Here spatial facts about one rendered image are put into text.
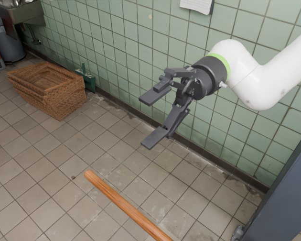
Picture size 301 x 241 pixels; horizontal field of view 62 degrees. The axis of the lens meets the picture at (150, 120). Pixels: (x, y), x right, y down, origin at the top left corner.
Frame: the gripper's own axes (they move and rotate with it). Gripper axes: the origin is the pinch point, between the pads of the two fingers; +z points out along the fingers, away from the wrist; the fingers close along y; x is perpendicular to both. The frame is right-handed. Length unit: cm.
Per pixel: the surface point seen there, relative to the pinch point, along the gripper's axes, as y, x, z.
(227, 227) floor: 149, -18, -67
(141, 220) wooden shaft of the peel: 30.9, -3.8, 7.4
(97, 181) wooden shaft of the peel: 31.2, 15.2, 7.4
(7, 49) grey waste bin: 129, 313, -72
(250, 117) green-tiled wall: 83, 5, -111
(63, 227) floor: 149, 73, 14
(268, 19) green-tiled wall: 17, 14, -111
